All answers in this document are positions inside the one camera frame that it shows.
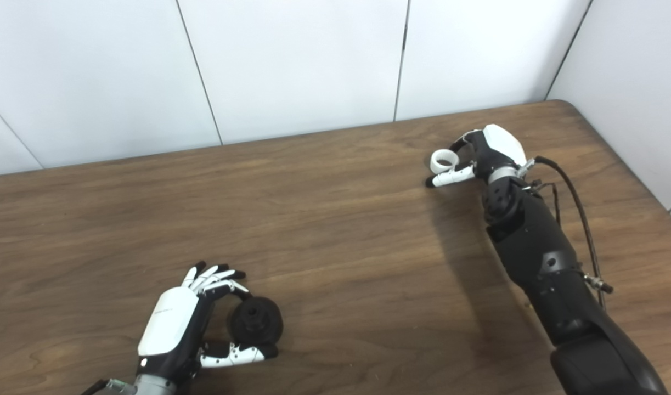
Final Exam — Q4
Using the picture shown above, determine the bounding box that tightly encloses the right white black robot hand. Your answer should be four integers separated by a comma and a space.
425, 124, 535, 189

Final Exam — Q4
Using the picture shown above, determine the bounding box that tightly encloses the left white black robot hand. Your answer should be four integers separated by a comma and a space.
133, 261, 279, 395

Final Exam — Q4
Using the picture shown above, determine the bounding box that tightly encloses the white ring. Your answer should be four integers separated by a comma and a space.
430, 149, 460, 174

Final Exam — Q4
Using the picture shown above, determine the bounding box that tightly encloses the round black part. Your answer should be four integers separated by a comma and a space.
227, 296, 284, 346

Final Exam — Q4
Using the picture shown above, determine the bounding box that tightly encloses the right arm thin black wire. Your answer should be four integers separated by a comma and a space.
525, 178, 562, 227

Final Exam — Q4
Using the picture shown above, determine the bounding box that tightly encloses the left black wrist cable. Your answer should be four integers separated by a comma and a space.
80, 379, 136, 395

